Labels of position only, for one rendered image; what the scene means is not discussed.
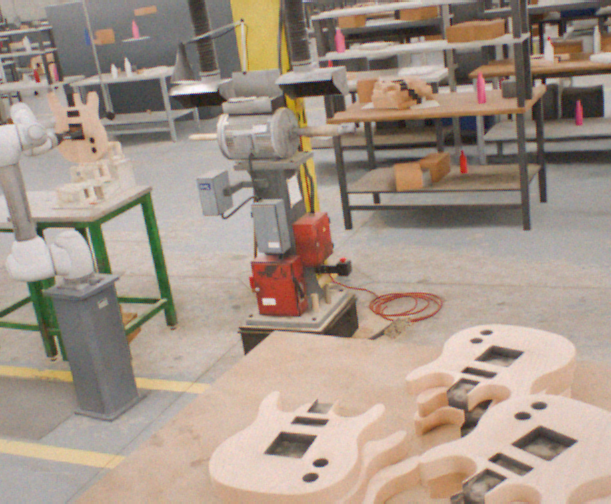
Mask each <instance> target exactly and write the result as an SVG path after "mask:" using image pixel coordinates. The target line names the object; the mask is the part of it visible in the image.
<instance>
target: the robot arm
mask: <svg viewBox="0 0 611 504"><path fill-rule="evenodd" d="M11 116H12V120H13V122H14V125H5V126H0V184H1V188H2V192H3V196H4V198H5V202H7V207H8V211H9V214H10V218H11V222H12V227H13V230H14V234H15V238H16V241H15V242H14V244H13V246H12V252H13V254H11V255H9V256H8V258H7V261H5V265H7V270H8V272H9V275H10V277H11V279H13V280H16V281H19V282H33V281H38V280H43V279H47V278H51V277H54V276H63V281H64V282H62V283H60V284H58V285H57V286H56V288H57V289H67V291H76V292H82V291H84V289H85V288H87V287H89V286H92V285H97V284H100V281H102V280H104V279H105V276H99V275H96V274H95V272H94V267H93V260H92V255H91V252H89V249H88V246H87V244H86V242H85V240H84V239H83V237H82V236H81V235H80V234H79V233H78V232H76V231H66V232H62V233H60V234H59V235H57V236H56V238H55V239H54V243H53V244H51V245H45V243H44V241H43V239H42V238H40V237H39V236H37V233H36V230H35V226H34V221H33V217H32V213H31V209H30V205H29V201H28V197H26V193H25V189H24V185H23V180H22V177H21V173H20V169H19V165H18V161H19V159H20V152H22V153H23V154H24V155H26V156H38V155H41V154H44V153H46V152H47V151H50V150H52V149H54V148H56V147H57V146H59V145H61V143H62V142H63V141H65V139H71V138H74V137H77V136H78V137H79V136H80V135H81V134H83V132H82V129H80V130H77V131H76V132H72V130H68V131H63V133H62V132H60V133H57V132H54V133H47V130H46V129H45V127H44V126H42V125H41V124H39V123H37V120H36V117H35V115H34V113H33V112H32V110H31V109H30V108H29V107H27V106H26V105H25V104H24V103H17V104H14V105H13V106H12V108H11ZM50 248H51V249H50ZM51 252H52V253H51ZM52 256H53V257H52Z"/></svg>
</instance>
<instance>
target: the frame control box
mask: <svg viewBox="0 0 611 504"><path fill-rule="evenodd" d="M196 183H198V188H199V193H200V198H201V204H202V210H203V215H204V216H220V215H221V216H222V218H223V219H228V218H229V217H231V216H232V215H233V214H234V213H236V212H237V211H238V210H239V209H240V208H242V207H243V206H245V205H246V204H247V202H248V201H250V200H251V199H253V198H255V199H256V200H255V201H256V202H257V204H259V201H258V199H257V198H258V197H257V196H256V195H252V196H250V197H249V198H247V199H246V200H245V201H244V202H242V204H240V205H239V206H238V207H237V208H236V209H235V210H233V211H232V212H231V213H230V214H228V215H227V216H224V213H225V212H226V211H228V210H229V209H231V208H232V207H234V204H233V198H232V195H231V196H224V194H223V189H225V188H227V187H228V186H230V180H229V174H228V170H211V171H209V172H207V173H206V174H204V175H202V176H200V177H197V178H196Z"/></svg>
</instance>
